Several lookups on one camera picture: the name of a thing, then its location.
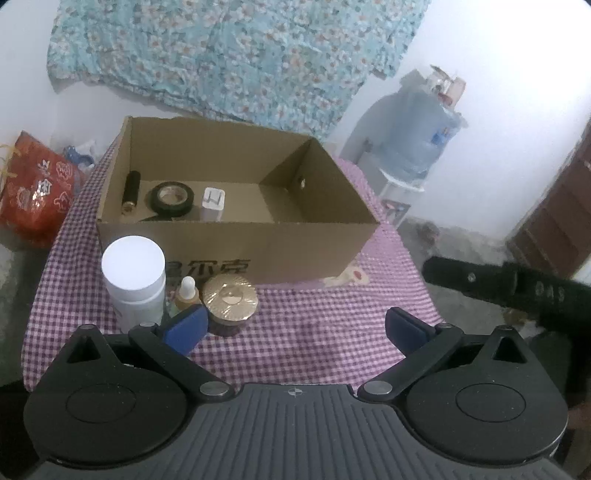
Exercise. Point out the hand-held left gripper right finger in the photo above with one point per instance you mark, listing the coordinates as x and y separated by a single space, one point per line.
404 330

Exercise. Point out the blue water jug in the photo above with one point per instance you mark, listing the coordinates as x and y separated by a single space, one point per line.
420 129

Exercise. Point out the black tape roll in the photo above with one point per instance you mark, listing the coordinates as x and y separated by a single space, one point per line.
152 205

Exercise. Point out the small carton box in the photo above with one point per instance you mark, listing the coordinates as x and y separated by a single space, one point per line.
450 87

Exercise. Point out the white water dispenser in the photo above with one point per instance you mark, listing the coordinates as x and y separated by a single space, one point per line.
392 184

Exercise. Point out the black flashlight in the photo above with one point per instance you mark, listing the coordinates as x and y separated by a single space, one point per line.
131 189

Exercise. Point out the blue floral blanket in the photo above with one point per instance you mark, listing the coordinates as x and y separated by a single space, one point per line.
231 55

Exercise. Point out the jar with gold lid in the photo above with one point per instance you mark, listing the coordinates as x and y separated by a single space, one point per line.
231 297

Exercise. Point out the blue plastic item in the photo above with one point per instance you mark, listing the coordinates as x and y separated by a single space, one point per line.
76 157

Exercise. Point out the purple checkered tablecloth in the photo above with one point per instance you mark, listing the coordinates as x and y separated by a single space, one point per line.
300 332

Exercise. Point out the red patterned gift bag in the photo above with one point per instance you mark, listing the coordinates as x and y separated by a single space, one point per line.
37 194

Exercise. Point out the brown cardboard box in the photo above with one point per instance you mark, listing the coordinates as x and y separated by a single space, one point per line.
277 249

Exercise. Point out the small amber dropper bottle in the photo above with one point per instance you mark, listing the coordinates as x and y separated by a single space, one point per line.
188 291

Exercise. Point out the brown wooden door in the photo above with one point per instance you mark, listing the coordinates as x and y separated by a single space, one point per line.
558 207

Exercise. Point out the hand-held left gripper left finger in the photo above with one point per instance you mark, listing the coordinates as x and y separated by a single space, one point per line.
187 327

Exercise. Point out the white charger plug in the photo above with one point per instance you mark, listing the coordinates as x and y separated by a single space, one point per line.
213 207

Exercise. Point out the white plastic bottle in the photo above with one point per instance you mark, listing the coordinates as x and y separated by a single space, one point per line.
134 263

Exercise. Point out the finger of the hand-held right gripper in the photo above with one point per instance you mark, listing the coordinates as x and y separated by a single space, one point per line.
466 277

